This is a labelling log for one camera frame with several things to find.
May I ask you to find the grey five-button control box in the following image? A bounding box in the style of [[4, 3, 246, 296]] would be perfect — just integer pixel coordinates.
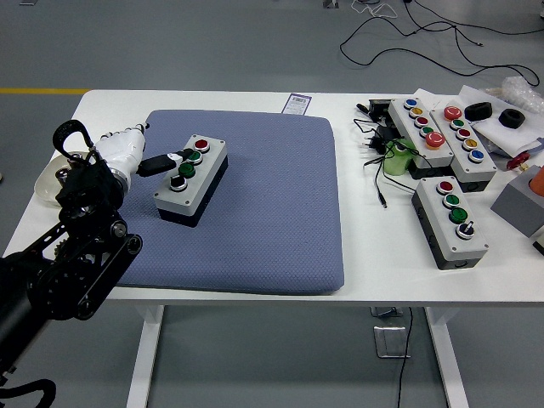
[[387, 97, 456, 179], [429, 104, 498, 193]]

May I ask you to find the metal floor socket plate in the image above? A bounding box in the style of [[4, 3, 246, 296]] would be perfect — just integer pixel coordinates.
[[372, 325, 411, 359]]

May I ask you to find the green cylindrical block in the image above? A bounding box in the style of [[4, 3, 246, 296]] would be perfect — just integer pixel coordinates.
[[383, 139, 417, 176]]

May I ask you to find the thin black adapter cord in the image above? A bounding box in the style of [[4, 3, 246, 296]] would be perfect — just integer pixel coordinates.
[[353, 116, 411, 209]]

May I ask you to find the small black device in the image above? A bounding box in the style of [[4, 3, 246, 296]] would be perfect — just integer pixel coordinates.
[[355, 99, 394, 122]]

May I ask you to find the white floor cable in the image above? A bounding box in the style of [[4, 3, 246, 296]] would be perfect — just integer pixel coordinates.
[[351, 0, 399, 19]]

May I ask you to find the white paper sheet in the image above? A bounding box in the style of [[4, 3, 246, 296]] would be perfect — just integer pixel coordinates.
[[458, 84, 544, 159]]

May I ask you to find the white table leg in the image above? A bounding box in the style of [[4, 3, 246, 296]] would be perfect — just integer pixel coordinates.
[[126, 303, 166, 408], [424, 306, 471, 408]]

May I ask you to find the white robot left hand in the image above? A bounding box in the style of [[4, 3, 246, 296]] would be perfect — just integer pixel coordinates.
[[93, 123, 194, 183]]

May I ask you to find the orange cylinder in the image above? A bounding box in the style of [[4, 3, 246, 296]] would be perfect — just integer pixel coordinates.
[[528, 165, 544, 195]]

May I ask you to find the black hanging power cable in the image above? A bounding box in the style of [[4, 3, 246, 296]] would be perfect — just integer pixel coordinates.
[[394, 306, 414, 408]]

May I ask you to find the blue-grey padded mat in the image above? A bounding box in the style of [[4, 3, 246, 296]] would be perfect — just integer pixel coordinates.
[[113, 109, 346, 297]]

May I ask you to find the cream shallow dish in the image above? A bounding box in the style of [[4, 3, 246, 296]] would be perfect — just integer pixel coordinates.
[[34, 150, 88, 209]]

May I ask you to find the long black floor cable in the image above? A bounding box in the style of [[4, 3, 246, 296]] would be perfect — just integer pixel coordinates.
[[338, 0, 544, 86]]

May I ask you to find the red knob tool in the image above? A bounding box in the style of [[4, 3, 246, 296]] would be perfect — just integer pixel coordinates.
[[505, 152, 532, 172]]

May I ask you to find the purple label sticker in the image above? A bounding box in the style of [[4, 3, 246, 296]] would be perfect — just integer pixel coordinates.
[[283, 93, 312, 115]]

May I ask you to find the black foam ring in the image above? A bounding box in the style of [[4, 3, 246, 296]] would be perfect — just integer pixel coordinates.
[[463, 101, 494, 123], [497, 109, 526, 128]]

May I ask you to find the grey four-button control box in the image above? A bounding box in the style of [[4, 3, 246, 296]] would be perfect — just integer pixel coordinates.
[[152, 133, 230, 230], [411, 176, 490, 271]]

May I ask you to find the black power adapter plug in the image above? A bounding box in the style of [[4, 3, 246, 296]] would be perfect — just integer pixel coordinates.
[[360, 125, 400, 154]]

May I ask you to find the grey block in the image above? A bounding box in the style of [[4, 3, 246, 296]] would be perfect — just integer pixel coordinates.
[[490, 164, 544, 239]]

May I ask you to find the clear bubble wrap bag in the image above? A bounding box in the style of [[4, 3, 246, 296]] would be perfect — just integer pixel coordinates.
[[484, 76, 544, 114]]

